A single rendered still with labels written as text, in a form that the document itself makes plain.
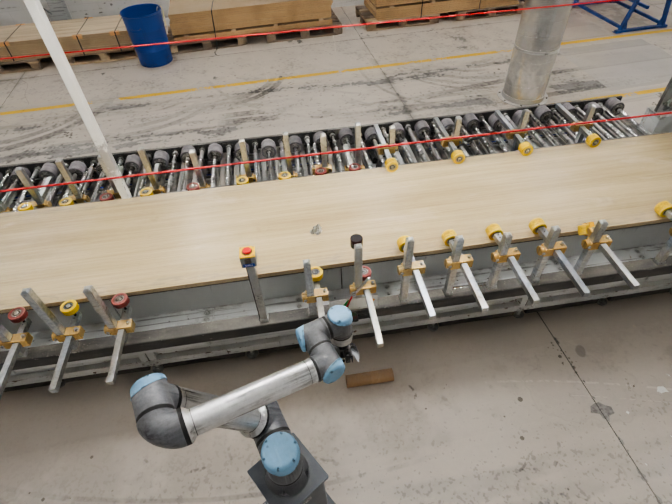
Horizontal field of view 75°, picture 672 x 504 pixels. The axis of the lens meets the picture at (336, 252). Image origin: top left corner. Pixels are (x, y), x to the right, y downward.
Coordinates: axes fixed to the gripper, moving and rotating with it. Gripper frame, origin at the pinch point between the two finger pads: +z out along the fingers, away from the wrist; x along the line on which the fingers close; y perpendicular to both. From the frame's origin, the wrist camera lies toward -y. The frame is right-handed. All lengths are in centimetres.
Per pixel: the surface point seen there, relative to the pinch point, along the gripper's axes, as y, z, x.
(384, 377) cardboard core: -32, 87, 32
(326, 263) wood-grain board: -60, 4, 4
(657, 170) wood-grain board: -92, 3, 224
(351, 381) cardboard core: -33, 86, 11
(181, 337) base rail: -45, 24, -77
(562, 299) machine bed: -58, 77, 165
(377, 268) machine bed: -64, 19, 33
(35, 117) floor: -466, 94, -295
